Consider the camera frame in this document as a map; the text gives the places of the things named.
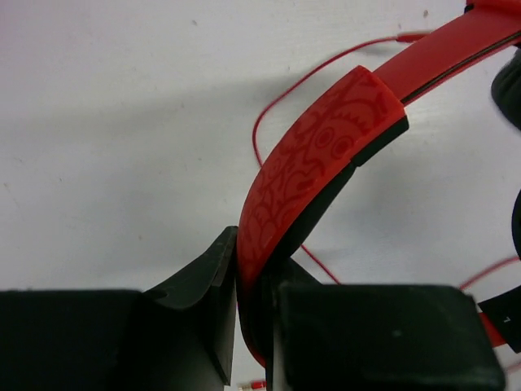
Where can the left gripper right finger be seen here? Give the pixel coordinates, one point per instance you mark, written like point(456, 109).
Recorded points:
point(374, 336)

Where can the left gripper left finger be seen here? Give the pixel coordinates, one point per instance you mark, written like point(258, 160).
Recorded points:
point(178, 335)

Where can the red black headphones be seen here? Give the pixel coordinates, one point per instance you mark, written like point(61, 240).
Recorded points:
point(352, 121)

